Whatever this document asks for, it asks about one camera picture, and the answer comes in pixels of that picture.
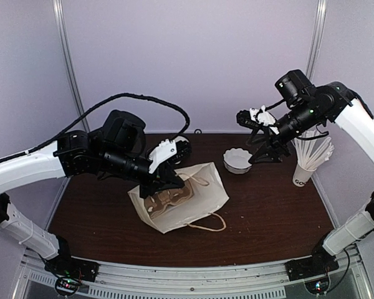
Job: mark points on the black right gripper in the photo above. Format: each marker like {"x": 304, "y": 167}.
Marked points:
{"x": 273, "y": 141}

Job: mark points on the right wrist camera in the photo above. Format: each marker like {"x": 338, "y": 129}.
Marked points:
{"x": 255, "y": 118}

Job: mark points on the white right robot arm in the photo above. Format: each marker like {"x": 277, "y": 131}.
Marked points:
{"x": 311, "y": 106}

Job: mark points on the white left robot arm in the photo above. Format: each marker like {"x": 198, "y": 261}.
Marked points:
{"x": 106, "y": 150}

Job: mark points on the white scalloped bowl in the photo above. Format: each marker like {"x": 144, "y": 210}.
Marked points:
{"x": 236, "y": 160}

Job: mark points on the brown paper bag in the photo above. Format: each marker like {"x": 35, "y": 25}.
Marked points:
{"x": 202, "y": 196}

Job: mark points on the black coffee lid on table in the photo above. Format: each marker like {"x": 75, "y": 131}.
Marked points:
{"x": 177, "y": 159}

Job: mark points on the paper cup holding straws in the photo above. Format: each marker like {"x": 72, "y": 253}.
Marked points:
{"x": 312, "y": 149}

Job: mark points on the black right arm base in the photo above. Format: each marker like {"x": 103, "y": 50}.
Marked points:
{"x": 298, "y": 269}

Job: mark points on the brown cardboard cup carrier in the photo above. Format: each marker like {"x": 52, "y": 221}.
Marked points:
{"x": 157, "y": 204}

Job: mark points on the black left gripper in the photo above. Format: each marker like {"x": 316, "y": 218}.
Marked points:
{"x": 164, "y": 179}

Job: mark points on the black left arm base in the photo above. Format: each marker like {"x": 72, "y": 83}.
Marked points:
{"x": 69, "y": 267}

